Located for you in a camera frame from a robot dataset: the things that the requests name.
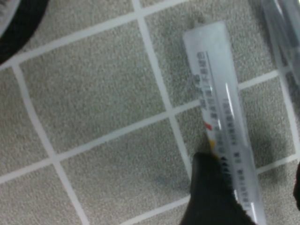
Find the white paint marker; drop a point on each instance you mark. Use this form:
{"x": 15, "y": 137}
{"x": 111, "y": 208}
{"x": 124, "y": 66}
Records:
{"x": 215, "y": 58}

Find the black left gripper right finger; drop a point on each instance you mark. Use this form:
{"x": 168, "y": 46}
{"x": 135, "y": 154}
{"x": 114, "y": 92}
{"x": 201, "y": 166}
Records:
{"x": 297, "y": 185}

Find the grey translucent pen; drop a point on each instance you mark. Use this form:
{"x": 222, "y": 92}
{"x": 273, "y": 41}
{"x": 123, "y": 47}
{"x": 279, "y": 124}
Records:
{"x": 281, "y": 35}

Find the grey white checked tablecloth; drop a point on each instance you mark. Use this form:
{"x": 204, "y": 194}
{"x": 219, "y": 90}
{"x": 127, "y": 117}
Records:
{"x": 93, "y": 93}

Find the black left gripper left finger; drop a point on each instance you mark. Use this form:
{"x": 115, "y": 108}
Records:
{"x": 206, "y": 192}

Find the black mesh pen holder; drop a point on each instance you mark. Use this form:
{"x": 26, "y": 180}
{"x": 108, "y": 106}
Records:
{"x": 21, "y": 30}

